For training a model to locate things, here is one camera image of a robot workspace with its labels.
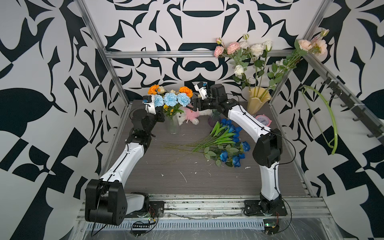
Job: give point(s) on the corner blue rose stem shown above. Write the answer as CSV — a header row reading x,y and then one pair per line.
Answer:
x,y
223,156

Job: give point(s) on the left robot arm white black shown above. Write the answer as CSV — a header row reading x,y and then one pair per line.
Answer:
x,y
106,200

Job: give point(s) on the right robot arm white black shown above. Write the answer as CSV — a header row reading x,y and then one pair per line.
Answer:
x,y
267,151

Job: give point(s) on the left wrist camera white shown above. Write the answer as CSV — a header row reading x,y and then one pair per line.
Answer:
x,y
149,103

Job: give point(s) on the white rose stems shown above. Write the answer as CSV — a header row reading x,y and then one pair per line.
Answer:
x,y
258,62

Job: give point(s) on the controller board with wires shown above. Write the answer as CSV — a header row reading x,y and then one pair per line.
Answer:
x,y
139,228
273,230

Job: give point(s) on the light blue carnation stems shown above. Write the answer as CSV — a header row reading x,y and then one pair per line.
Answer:
x,y
171,100

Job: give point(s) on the clear glass vase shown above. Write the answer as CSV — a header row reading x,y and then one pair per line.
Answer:
x,y
173,125

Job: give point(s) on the dark purple glass vase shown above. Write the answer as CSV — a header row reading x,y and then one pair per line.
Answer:
x,y
214,118

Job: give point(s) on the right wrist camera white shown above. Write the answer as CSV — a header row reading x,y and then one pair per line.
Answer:
x,y
201,88

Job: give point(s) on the right controller board with wires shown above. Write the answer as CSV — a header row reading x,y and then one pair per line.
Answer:
x,y
273,230

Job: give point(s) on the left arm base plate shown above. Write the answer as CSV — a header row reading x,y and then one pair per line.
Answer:
x,y
155,208

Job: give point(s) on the pink alarm clock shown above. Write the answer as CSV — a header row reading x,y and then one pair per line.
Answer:
x,y
263,119

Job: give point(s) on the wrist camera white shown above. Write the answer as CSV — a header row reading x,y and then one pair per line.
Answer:
x,y
201,88
149,103

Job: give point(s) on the pink rose stem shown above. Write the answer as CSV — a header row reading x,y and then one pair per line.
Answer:
x,y
316,46
240,55

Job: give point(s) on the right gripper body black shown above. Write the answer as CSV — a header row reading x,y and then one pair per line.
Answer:
x,y
197,103

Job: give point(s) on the pink rose stem right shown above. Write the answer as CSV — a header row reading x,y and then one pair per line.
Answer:
x,y
316,46

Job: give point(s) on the pink rose stem left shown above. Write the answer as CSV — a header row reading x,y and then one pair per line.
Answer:
x,y
240,55

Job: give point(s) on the picked blue tulip bunch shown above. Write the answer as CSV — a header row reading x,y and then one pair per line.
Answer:
x,y
223,133

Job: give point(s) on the left controller board with wires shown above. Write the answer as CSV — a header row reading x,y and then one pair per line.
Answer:
x,y
139,228

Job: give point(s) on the black hook rail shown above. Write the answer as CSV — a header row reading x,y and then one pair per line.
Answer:
x,y
350,102

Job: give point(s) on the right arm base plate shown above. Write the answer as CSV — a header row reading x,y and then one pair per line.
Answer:
x,y
265,208

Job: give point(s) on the white plush toy pink shirt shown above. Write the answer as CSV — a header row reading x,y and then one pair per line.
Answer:
x,y
191,116

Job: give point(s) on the blue orange mixed bouquet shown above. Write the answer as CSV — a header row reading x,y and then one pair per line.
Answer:
x,y
169,111

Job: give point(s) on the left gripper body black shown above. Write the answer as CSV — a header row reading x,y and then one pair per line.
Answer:
x,y
157,117

